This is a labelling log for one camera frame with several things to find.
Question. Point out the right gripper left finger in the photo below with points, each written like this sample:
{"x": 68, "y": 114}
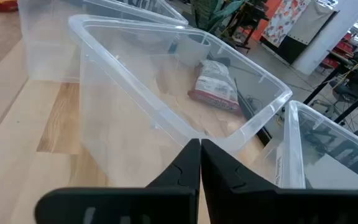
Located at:
{"x": 166, "y": 202}

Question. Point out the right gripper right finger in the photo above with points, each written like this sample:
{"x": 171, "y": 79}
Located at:
{"x": 259, "y": 205}

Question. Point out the red Maruchan noodle packet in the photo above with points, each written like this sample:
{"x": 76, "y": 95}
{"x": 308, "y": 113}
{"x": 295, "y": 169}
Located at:
{"x": 214, "y": 84}

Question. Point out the clear plastic storage bin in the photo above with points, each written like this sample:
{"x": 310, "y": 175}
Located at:
{"x": 48, "y": 46}
{"x": 120, "y": 133}
{"x": 291, "y": 149}

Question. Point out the white plant pot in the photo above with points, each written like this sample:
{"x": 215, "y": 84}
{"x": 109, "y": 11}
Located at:
{"x": 191, "y": 49}

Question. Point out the white pillar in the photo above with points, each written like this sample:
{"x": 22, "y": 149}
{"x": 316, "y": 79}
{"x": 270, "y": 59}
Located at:
{"x": 325, "y": 40}

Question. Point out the red storage shelf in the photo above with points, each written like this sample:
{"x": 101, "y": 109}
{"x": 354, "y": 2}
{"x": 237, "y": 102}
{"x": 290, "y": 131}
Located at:
{"x": 343, "y": 46}

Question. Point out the orange flower print cloth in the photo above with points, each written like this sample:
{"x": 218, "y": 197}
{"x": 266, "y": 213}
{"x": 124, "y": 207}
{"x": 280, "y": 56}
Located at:
{"x": 281, "y": 21}

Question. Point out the green plant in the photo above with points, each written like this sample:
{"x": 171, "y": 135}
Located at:
{"x": 207, "y": 12}

